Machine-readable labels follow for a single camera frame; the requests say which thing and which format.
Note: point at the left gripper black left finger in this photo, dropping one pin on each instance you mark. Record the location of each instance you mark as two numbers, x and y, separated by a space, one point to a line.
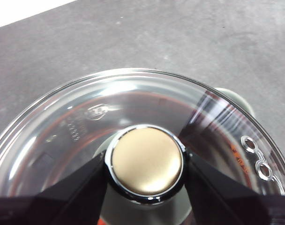
69 206

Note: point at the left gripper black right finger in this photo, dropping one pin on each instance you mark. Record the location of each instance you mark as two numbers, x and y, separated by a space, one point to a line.
227 206

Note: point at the glass lid with green knob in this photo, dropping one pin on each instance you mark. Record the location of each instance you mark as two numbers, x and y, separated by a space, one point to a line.
144 159

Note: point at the pale green electric cooking pot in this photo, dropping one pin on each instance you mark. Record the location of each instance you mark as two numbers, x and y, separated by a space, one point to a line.
236 98

